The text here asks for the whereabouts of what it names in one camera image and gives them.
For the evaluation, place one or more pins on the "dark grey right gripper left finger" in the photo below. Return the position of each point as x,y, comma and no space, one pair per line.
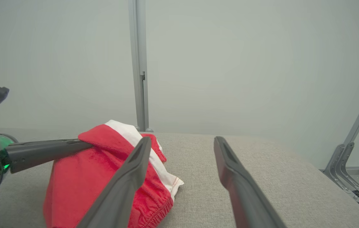
119,193

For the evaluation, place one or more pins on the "red and white basketball jersey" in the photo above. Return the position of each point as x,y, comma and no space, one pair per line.
81,180

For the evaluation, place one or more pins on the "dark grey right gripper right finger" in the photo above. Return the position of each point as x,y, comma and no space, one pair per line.
242,193

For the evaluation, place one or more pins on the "grey upright partition post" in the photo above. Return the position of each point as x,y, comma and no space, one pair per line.
138,63

